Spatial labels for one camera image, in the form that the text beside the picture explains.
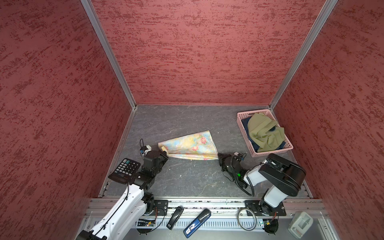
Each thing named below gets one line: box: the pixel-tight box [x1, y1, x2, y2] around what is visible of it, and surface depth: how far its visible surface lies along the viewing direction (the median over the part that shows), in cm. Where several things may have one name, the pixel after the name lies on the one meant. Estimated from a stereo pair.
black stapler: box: [166, 206, 184, 231], surface depth 70 cm
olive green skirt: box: [247, 112, 286, 153], surface depth 92 cm
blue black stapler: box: [183, 208, 212, 238], surface depth 68 cm
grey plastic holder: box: [288, 211, 314, 239], surface depth 69 cm
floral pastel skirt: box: [158, 130, 219, 161], surface depth 97 cm
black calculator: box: [108, 158, 141, 185], surface depth 87 cm
